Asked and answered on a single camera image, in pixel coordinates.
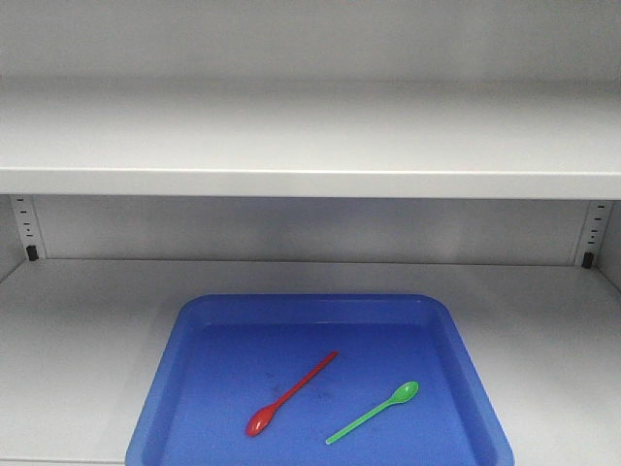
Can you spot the green plastic spoon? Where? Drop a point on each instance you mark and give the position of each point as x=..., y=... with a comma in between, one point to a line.
x=401, y=395

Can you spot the red plastic spoon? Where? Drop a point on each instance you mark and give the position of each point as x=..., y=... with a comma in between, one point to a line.
x=263, y=417

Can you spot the grey upper cabinet shelf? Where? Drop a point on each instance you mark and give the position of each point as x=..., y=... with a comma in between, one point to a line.
x=377, y=140

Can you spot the blue plastic tray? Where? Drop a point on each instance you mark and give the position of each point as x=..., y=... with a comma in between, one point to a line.
x=230, y=355

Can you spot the right black shelf clip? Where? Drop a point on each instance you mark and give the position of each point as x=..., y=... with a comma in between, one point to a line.
x=588, y=260

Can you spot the black shelf clip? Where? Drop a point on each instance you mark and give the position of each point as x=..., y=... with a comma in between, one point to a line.
x=32, y=253
x=588, y=260

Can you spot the left black shelf clip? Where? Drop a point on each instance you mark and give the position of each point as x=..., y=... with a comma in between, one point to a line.
x=32, y=253

